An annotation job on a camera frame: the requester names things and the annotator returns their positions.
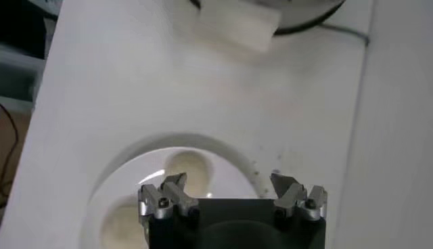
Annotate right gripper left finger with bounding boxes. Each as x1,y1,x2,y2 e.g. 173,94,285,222
136,172,201,227

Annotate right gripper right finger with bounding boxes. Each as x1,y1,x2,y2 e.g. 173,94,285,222
269,173,329,223

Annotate white steamed baozi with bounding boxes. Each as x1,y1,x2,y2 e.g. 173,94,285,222
99,196,150,249
164,150,214,200

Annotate black cooker power cable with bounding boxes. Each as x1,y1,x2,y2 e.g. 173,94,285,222
317,22,370,47

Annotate white round plate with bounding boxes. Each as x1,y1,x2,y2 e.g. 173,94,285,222
79,133,269,249

